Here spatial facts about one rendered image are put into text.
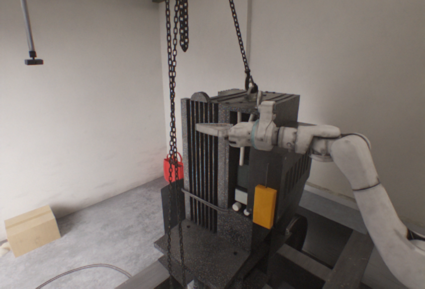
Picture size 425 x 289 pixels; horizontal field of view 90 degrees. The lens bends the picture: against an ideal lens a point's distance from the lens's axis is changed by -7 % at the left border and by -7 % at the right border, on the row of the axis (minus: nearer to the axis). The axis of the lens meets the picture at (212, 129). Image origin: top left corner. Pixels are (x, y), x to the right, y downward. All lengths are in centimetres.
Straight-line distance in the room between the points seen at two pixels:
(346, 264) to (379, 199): 112
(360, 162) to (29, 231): 281
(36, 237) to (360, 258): 280
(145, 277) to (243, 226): 64
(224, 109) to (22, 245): 250
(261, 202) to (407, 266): 47
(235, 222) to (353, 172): 73
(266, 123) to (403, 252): 40
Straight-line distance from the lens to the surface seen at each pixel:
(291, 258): 161
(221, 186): 112
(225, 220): 122
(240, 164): 104
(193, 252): 125
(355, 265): 171
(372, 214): 61
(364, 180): 59
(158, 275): 150
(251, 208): 98
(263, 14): 231
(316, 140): 61
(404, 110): 194
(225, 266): 119
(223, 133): 66
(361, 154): 58
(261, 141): 61
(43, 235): 298
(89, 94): 298
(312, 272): 158
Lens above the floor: 180
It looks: 18 degrees down
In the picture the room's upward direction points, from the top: straight up
